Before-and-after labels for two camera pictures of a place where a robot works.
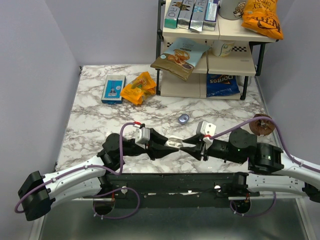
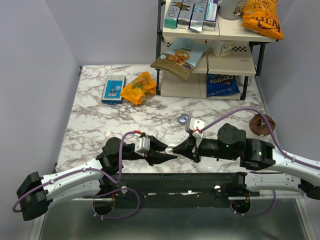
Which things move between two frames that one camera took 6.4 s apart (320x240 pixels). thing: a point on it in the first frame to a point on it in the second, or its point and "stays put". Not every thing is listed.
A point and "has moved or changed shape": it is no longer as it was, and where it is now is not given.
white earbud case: x=174 y=141 has moved or changed shape
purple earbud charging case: x=183 y=118 stays put
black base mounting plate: x=172 y=190 stays put
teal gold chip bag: x=180 y=57 stays put
